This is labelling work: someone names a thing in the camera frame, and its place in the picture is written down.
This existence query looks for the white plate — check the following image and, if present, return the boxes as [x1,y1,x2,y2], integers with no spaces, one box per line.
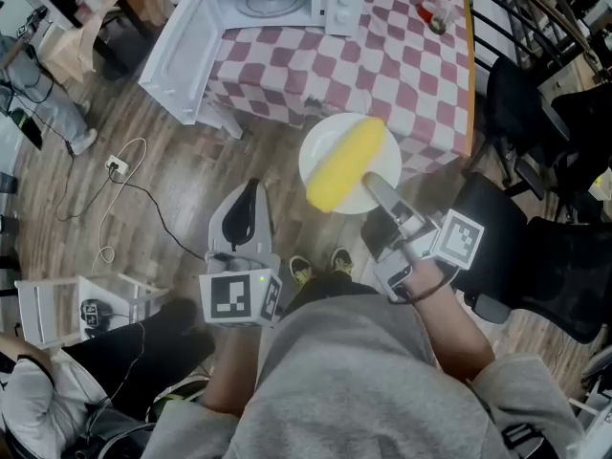
[298,111,403,216]

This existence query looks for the person's shoe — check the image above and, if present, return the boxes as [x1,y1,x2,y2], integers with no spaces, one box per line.
[289,254,315,287]
[330,248,356,276]

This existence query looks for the white stool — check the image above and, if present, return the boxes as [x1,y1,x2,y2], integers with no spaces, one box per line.
[13,270,168,351]

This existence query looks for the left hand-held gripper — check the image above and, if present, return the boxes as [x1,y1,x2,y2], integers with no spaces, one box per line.
[198,180,286,329]

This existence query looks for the clear plastic cup with straw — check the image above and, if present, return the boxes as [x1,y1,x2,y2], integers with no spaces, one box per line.
[432,0,460,35]

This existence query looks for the yellow corn cob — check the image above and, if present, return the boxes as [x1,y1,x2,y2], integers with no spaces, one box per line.
[305,116,386,213]

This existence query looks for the person's black trousers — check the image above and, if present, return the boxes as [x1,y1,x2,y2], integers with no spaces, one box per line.
[281,270,379,315]

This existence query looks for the red white checkered tablecloth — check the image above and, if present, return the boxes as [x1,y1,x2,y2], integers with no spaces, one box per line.
[205,0,472,184]

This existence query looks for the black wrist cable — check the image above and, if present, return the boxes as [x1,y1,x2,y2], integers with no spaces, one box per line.
[389,270,455,305]

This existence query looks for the glass microwave turntable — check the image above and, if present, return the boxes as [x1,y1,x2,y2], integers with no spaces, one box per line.
[237,0,312,18]

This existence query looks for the white cable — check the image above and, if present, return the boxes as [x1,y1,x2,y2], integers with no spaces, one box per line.
[90,136,148,276]

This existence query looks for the beige cloth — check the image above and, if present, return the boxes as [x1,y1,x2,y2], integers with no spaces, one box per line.
[40,0,168,88]

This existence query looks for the white microwave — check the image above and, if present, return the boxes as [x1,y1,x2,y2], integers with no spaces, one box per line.
[138,0,369,126]

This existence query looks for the person's right shoe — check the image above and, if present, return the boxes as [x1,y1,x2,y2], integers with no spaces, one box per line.
[330,248,356,276]

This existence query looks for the black strap buckle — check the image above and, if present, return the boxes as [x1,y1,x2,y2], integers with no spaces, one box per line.
[499,421,546,453]

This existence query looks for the metal railing with wooden handrail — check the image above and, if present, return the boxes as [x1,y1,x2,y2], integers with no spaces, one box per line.
[458,0,612,95]

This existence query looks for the black device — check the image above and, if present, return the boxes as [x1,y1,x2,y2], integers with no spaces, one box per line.
[78,297,116,339]

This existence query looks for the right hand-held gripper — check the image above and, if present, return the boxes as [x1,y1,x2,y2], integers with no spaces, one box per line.
[361,170,485,303]

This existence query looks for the person's right forearm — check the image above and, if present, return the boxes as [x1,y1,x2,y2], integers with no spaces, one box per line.
[404,255,496,384]

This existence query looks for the person's left shoe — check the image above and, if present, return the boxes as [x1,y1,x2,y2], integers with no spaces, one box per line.
[289,254,315,287]

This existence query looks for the black chair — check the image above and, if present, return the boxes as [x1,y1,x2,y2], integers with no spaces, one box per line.
[487,55,573,195]
[539,81,612,219]
[448,172,612,346]

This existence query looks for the person's left forearm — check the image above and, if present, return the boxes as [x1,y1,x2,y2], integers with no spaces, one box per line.
[203,322,267,418]

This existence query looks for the person's grey sweatshirt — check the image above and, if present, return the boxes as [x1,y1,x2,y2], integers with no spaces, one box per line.
[142,294,589,459]

